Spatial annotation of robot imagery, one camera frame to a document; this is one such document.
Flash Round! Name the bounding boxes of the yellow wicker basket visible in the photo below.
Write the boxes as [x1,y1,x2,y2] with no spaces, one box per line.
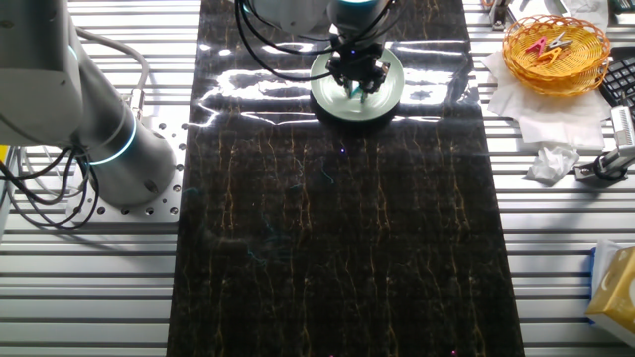
[502,14,612,97]

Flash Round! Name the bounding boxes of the thick grey base cable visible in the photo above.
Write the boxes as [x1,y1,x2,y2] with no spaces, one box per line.
[73,25,151,120]

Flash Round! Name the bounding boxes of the black marble pattern mat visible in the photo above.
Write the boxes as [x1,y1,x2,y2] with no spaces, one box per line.
[166,0,526,357]

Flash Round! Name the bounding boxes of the black looped base cable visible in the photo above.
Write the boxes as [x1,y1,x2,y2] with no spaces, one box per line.
[0,143,101,232]

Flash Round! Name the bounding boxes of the grey plastic clothespin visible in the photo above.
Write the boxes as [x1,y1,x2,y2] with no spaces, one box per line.
[545,31,575,51]

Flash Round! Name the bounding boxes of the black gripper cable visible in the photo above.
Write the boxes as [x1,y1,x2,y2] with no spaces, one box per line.
[232,0,348,83]

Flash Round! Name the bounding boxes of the pale green round plate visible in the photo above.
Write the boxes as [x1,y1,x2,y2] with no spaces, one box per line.
[309,47,406,123]

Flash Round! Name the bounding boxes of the silver camera on mount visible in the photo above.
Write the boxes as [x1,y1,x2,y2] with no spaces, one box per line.
[573,105,635,188]

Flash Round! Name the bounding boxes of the crumpled white tissue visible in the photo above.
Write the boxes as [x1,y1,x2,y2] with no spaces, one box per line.
[525,145,580,187]

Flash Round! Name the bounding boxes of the gold tissue box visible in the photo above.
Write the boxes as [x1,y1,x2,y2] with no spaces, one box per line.
[584,246,635,323]

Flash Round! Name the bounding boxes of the blue white tissue pack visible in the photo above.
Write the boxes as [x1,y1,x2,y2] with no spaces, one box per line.
[587,239,635,334]

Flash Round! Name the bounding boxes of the flat white paper napkin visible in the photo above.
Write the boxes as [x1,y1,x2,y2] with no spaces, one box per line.
[479,49,614,150]

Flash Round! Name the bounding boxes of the black keyboard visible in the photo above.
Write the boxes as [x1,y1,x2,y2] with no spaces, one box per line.
[598,55,635,120]

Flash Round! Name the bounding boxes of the pink plastic clothespin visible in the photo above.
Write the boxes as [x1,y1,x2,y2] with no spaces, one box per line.
[524,35,549,58]

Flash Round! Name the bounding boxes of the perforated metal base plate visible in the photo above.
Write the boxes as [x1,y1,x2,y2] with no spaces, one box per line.
[66,103,186,224]

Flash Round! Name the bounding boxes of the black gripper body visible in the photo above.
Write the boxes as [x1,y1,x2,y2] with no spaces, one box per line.
[324,39,391,90]

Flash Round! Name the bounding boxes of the grey metal bracket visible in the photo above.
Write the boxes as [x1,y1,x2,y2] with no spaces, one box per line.
[479,0,513,32]

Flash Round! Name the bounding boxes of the orange plastic clothespin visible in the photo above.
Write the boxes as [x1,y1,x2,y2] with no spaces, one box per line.
[535,47,564,65]

